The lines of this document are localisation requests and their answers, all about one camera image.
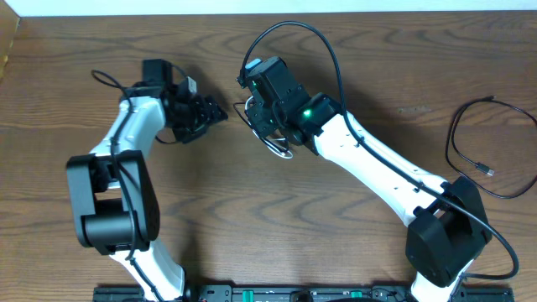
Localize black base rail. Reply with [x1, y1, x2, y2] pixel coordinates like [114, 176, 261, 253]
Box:
[92, 283, 514, 302]

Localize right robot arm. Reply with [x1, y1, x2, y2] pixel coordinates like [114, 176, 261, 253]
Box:
[244, 94, 493, 301]

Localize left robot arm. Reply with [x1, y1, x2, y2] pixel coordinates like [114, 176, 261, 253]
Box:
[66, 59, 227, 301]

